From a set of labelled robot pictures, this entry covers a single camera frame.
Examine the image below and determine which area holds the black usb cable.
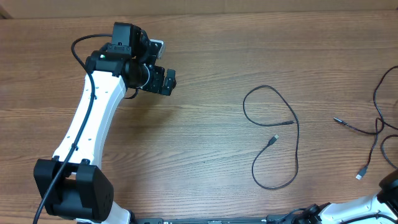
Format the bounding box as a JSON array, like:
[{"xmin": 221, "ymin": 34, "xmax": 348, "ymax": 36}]
[
  {"xmin": 242, "ymin": 85, "xmax": 301, "ymax": 190},
  {"xmin": 333, "ymin": 65, "xmax": 398, "ymax": 180}
]

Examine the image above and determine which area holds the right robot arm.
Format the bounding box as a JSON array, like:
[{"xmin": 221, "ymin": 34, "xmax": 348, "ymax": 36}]
[{"xmin": 293, "ymin": 170, "xmax": 397, "ymax": 224}]

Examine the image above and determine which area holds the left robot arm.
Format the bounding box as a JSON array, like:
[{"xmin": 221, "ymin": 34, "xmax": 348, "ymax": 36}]
[{"xmin": 34, "ymin": 22, "xmax": 177, "ymax": 223}]

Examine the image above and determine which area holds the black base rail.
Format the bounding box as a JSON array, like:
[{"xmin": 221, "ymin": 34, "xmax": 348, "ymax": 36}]
[{"xmin": 132, "ymin": 213, "xmax": 297, "ymax": 224}]

